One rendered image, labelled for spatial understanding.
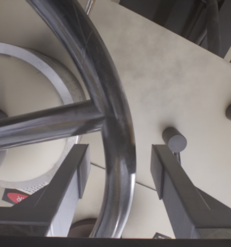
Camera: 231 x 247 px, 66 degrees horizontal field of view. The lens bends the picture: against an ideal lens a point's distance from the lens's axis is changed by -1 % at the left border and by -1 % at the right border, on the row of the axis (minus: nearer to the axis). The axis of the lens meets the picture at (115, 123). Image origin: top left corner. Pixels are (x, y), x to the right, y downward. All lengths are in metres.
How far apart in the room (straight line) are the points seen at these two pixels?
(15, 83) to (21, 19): 0.16
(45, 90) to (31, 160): 0.10
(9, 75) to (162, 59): 0.25
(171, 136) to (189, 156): 0.10
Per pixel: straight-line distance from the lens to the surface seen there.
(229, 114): 0.41
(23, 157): 0.29
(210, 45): 0.48
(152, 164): 0.16
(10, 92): 0.27
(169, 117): 0.38
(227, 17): 1.17
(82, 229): 0.49
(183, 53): 0.38
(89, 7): 0.34
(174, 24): 1.17
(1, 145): 0.18
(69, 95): 0.27
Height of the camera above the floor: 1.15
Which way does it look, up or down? 15 degrees up
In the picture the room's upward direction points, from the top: 154 degrees counter-clockwise
